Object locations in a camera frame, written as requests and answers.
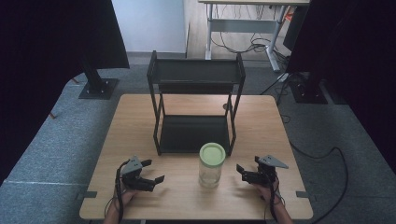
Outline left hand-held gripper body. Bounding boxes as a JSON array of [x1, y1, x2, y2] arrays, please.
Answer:
[[120, 155, 157, 192]]

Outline person's right hand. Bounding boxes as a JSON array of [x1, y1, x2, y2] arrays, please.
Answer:
[[252, 177, 280, 204]]

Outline glass jar with green lid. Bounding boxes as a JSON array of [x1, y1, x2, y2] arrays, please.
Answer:
[[198, 142, 227, 189]]

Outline tangle of black desk cables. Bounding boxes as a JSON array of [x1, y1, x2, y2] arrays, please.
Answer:
[[210, 3, 292, 63]]

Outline black two-tier metal shelf rack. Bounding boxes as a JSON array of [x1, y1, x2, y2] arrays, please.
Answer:
[[146, 49, 247, 157]]

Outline black stand with base plate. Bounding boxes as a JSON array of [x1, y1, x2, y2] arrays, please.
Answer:
[[289, 72, 329, 105], [78, 61, 120, 101]]

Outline long black floor cable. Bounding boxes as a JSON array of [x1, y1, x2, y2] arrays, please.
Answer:
[[288, 140, 350, 224]]

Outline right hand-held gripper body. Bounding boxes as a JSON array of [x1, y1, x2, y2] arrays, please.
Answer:
[[241, 154, 290, 189]]

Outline left hand-held gripper cable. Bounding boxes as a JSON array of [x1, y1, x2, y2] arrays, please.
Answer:
[[104, 160, 131, 224]]

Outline person's left hand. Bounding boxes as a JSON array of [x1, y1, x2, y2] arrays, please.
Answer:
[[119, 188, 138, 207]]

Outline hand-held gripper cable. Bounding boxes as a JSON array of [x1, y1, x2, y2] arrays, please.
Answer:
[[263, 175, 286, 222], [104, 160, 131, 224]]

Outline black curtain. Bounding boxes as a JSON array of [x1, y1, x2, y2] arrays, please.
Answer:
[[0, 0, 131, 187], [285, 0, 396, 175]]

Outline grey table bracket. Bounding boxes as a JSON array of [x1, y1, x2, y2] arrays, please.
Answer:
[[76, 190, 98, 201], [295, 190, 318, 202]]

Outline right hand-held gripper cable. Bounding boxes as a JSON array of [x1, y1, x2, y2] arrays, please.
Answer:
[[263, 175, 286, 222]]

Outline white desk with grey frame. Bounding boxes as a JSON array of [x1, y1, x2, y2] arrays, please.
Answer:
[[198, 0, 312, 73]]

